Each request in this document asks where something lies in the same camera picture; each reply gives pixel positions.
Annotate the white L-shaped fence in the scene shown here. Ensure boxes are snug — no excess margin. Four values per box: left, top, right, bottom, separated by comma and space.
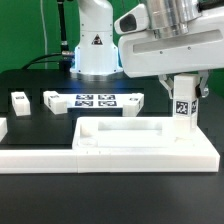
0, 150, 78, 174

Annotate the black cable bundle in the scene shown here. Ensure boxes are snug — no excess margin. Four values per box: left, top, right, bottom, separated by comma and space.
20, 51, 76, 71

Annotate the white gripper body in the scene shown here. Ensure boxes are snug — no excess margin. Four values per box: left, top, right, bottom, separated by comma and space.
118, 13, 224, 77

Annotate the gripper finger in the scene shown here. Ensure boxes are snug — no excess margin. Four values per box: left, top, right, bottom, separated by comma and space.
158, 75, 174, 99
197, 70, 210, 98

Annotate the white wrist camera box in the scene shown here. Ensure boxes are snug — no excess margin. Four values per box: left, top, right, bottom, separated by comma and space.
114, 4, 149, 35

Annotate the black pole with clamp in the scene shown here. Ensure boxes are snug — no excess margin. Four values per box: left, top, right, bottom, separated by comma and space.
57, 0, 69, 72

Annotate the fiducial marker sheet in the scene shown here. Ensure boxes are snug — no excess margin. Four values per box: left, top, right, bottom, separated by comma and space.
64, 94, 128, 108

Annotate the white block at left edge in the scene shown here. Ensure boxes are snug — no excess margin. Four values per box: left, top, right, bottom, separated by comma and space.
0, 118, 8, 142

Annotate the white desk tabletop tray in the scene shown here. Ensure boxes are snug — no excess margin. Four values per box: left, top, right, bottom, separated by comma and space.
72, 117, 220, 173

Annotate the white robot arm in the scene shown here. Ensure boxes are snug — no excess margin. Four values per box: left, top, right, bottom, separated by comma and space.
71, 0, 224, 97

